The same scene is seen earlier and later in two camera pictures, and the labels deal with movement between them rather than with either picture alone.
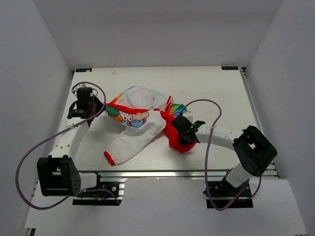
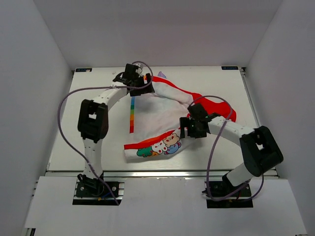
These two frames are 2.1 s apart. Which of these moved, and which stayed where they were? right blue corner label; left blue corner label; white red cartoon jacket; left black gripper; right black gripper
Moved: left black gripper; right black gripper; white red cartoon jacket
Stayed: left blue corner label; right blue corner label
